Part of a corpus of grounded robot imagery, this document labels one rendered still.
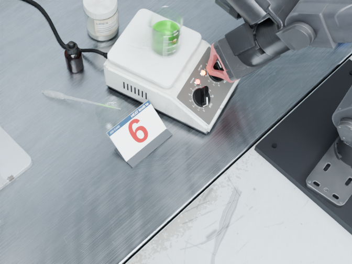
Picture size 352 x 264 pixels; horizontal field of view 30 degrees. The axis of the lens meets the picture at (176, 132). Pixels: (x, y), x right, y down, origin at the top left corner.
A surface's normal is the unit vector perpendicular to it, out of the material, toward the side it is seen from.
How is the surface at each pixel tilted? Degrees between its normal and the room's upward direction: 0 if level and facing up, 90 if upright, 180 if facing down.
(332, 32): 93
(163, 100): 90
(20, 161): 0
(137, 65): 0
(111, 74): 90
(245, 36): 77
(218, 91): 30
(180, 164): 0
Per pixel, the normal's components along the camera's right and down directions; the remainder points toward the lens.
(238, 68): 0.47, -0.20
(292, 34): -0.56, 0.72
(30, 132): 0.04, -0.47
